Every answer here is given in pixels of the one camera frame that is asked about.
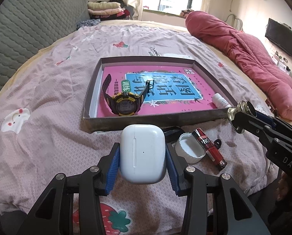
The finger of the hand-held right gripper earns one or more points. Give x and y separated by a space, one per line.
253 126
265 118

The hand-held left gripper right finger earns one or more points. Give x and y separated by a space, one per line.
172 173

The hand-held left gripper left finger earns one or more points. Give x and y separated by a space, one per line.
113 173

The glass jar with gold rim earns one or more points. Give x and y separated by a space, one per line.
236 112

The white earbuds case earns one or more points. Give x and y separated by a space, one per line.
142 151

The white pill bottle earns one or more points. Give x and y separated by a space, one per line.
220 100

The red lighter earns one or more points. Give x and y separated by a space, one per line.
209 149

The shallow brown cardboard box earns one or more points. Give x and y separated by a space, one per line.
136 123

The black and yellow digital watch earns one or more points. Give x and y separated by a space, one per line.
124 105

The white ribbed bottle cap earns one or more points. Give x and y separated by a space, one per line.
188 149

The small black clip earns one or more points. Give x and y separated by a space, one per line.
218 144

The white cluttered shelf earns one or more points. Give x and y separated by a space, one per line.
281 62

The red quilted blanket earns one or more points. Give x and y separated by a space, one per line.
246 53

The black television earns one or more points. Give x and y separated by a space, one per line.
281 38

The pink and blue book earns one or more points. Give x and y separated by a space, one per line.
165 88

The pink printed bed sheet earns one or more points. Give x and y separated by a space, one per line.
50 90

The reddish cloth on windowsill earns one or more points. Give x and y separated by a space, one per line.
187 13

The dark patterned cloth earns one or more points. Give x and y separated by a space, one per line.
87 24

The pile of dark clothes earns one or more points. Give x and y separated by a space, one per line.
127 14

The pink folded blanket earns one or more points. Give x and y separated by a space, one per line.
106 11

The gray quilted headboard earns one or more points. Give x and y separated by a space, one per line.
26 29

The cream folded blanket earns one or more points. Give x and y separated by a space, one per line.
103 5

